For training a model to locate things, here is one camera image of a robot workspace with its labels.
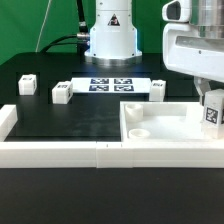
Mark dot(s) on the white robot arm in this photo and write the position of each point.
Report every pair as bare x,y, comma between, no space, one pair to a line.
113,38

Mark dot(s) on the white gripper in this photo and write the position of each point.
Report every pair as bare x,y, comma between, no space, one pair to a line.
193,40

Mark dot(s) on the green backdrop curtain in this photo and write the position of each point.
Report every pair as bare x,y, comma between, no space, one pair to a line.
21,22

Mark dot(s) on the white U-shaped obstacle fence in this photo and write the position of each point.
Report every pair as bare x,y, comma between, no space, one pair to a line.
131,154

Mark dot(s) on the white square tabletop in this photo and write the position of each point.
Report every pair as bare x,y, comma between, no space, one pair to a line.
163,121

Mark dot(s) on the white sheet with AprilTags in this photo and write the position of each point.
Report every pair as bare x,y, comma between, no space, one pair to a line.
111,85

